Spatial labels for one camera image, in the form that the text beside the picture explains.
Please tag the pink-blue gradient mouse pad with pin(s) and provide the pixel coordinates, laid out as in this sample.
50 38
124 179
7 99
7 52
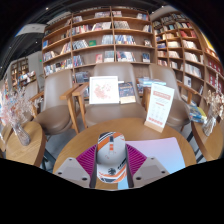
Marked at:
163 153

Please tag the tall wooden bookshelf unit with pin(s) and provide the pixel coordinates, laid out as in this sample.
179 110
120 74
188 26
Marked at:
186 53

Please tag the beige armchair with wooden arms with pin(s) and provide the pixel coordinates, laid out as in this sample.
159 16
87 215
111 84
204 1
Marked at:
55 116
178 110
110 111

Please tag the white and orange computer mouse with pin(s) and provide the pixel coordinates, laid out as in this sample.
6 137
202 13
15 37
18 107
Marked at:
111 153

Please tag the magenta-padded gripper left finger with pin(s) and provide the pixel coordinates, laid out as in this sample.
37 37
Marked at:
75 168

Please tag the glass vase with pink flowers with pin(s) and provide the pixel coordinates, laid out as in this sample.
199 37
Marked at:
21 135

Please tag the pile of blue books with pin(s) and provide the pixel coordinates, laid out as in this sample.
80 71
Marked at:
197 115

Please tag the white hanging ceiling panel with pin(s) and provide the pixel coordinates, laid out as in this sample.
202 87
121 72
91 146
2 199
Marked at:
31 29

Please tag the wide wooden bookshelf unit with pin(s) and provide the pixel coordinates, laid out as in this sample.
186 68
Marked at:
100 40

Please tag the light blue book stack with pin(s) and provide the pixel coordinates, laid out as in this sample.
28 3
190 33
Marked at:
150 82

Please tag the white picture board, red print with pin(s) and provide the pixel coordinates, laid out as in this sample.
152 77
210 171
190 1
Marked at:
104 90

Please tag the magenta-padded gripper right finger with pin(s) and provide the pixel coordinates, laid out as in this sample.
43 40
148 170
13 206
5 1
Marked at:
148 168

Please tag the dark book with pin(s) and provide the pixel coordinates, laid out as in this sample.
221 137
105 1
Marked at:
127 92

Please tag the white sign on wooden stand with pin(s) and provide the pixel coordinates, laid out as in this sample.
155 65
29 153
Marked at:
160 105

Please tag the small distant wooden bookshelf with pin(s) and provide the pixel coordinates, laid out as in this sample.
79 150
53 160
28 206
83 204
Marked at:
21 71

